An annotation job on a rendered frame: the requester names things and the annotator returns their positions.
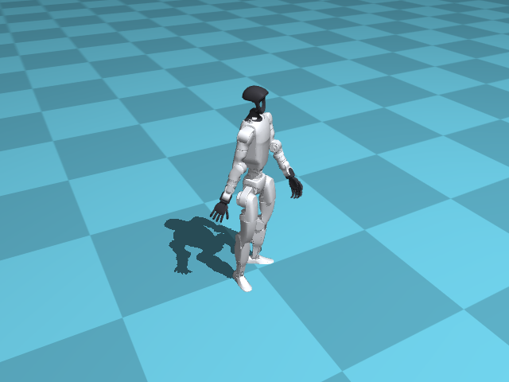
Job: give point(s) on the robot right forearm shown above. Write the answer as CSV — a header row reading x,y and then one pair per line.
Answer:
x,y
233,179

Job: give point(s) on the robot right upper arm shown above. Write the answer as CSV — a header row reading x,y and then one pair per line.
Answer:
x,y
244,139

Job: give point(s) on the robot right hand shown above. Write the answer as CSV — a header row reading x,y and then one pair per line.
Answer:
x,y
221,208

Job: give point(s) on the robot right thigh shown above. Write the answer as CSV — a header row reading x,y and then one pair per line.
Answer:
x,y
249,215

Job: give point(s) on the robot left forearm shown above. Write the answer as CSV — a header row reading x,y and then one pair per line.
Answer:
x,y
282,162

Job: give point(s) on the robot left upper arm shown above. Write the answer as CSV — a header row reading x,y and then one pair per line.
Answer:
x,y
275,145

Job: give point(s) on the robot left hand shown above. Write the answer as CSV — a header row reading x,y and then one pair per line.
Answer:
x,y
294,184

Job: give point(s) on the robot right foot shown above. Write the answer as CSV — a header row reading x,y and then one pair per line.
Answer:
x,y
242,282

